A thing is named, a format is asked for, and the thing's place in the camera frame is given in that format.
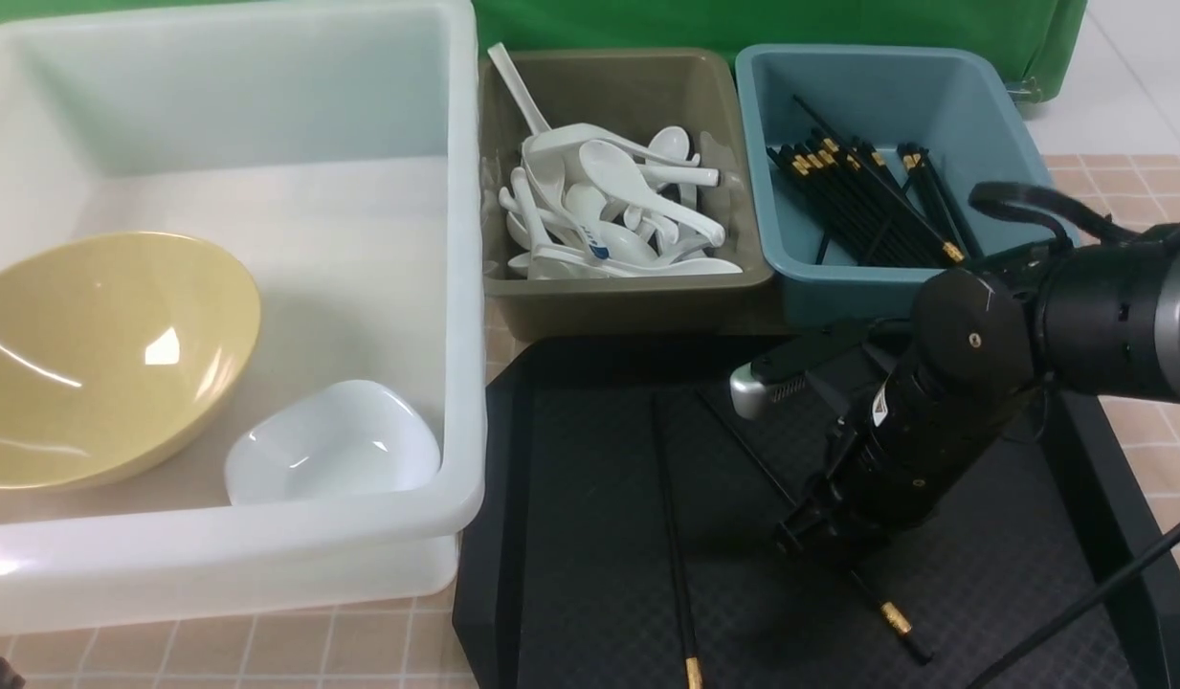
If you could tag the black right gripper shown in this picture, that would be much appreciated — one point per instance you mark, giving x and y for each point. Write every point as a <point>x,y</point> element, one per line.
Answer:
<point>915,410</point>

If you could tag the black chopstick gold tip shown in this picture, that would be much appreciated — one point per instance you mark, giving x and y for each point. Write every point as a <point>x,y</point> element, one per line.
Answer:
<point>893,617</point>
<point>684,608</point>

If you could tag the white square dish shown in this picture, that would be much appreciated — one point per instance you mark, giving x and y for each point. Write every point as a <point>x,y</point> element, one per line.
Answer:
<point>354,438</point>

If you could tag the yellow noodle bowl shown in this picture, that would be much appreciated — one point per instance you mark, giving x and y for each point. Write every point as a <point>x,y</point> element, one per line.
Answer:
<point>116,351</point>

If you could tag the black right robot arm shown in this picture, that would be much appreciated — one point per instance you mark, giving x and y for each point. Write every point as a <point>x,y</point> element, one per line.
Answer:
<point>1099,304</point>

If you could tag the pile of black chopsticks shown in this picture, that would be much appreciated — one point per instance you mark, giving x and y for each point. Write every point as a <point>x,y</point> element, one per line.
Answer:
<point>897,213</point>

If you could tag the black plastic serving tray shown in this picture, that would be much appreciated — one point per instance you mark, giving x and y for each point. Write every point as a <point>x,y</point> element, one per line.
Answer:
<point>565,580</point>

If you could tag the blue plastic chopstick bin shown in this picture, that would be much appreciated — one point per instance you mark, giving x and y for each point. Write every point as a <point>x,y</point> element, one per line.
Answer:
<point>951,102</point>

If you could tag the olive plastic spoon bin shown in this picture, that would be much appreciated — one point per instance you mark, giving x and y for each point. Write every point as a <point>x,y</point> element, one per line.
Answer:
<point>634,93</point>

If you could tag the pile of white spoons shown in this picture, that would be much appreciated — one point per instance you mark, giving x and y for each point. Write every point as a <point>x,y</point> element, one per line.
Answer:
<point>587,204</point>

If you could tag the green backdrop cloth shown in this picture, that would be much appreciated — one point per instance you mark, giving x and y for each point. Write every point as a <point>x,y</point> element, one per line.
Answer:
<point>1028,43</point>

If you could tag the large white plastic tub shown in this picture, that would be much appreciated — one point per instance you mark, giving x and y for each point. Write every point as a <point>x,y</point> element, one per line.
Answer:
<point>333,148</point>

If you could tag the white spoon handle upright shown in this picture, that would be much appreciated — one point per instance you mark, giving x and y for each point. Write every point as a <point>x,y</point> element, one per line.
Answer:
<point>514,83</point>

